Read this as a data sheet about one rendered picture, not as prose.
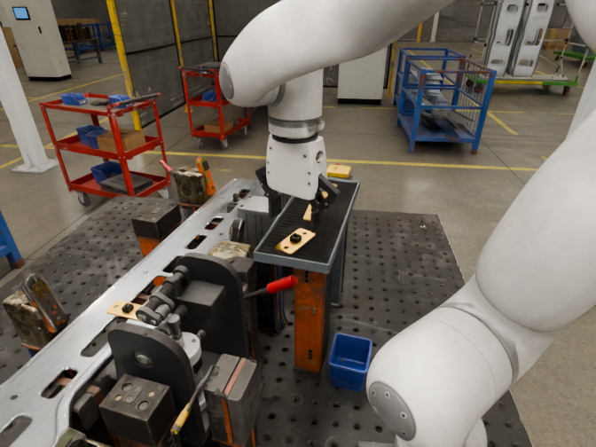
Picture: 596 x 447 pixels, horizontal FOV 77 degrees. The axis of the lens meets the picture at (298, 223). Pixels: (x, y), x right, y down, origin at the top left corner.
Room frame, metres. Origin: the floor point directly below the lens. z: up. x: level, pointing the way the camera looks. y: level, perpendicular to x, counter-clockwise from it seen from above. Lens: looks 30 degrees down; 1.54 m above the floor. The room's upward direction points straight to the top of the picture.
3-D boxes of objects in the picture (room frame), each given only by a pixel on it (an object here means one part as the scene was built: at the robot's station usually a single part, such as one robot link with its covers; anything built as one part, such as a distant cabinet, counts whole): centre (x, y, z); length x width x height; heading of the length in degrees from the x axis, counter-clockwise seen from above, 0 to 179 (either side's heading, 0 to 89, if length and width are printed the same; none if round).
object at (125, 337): (0.42, 0.18, 0.94); 0.18 x 0.13 x 0.49; 164
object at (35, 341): (0.56, 0.53, 0.87); 0.12 x 0.09 x 0.35; 74
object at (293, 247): (0.59, 0.00, 1.17); 0.08 x 0.04 x 0.01; 145
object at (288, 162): (0.59, 0.00, 1.32); 0.10 x 0.07 x 0.11; 55
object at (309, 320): (0.70, -0.04, 0.92); 0.10 x 0.08 x 0.45; 164
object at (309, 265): (0.70, -0.04, 1.16); 0.37 x 0.14 x 0.02; 164
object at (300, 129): (0.59, 0.00, 1.38); 0.09 x 0.08 x 0.03; 55
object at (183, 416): (0.31, 0.14, 1.09); 0.10 x 0.01 x 0.01; 164
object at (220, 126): (4.76, 0.99, 0.49); 0.81 x 0.46 x 0.97; 161
